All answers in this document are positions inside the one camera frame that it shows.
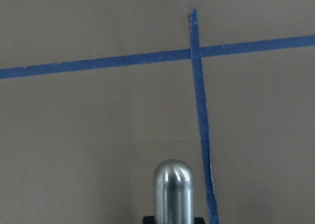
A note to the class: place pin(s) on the steel muddler black tip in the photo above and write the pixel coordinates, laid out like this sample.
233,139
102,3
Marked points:
173,193

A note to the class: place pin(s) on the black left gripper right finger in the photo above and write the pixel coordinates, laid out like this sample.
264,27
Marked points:
199,220

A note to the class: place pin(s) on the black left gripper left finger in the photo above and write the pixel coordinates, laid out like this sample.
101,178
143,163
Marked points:
148,220

